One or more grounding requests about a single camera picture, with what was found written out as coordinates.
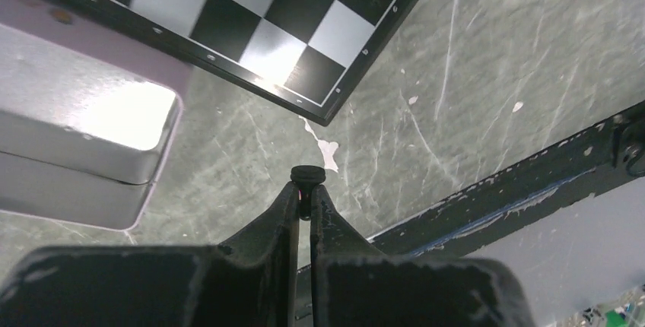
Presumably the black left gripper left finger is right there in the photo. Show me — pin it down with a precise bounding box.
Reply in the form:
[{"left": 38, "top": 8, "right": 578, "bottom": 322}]
[{"left": 1, "top": 183, "right": 299, "bottom": 326}]

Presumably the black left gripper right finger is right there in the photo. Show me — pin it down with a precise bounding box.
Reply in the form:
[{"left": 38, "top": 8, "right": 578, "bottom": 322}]
[{"left": 310, "top": 185, "right": 535, "bottom": 326}]

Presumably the pink metal tin box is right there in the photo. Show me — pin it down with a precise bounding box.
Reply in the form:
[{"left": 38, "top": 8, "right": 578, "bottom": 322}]
[{"left": 1, "top": 0, "right": 191, "bottom": 230}]

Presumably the black white chessboard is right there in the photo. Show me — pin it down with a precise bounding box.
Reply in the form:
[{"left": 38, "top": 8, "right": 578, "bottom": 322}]
[{"left": 55, "top": 0, "right": 418, "bottom": 126}]

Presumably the black mounting rail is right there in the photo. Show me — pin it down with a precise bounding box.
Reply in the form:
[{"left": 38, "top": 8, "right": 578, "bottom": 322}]
[{"left": 294, "top": 103, "right": 645, "bottom": 327}]

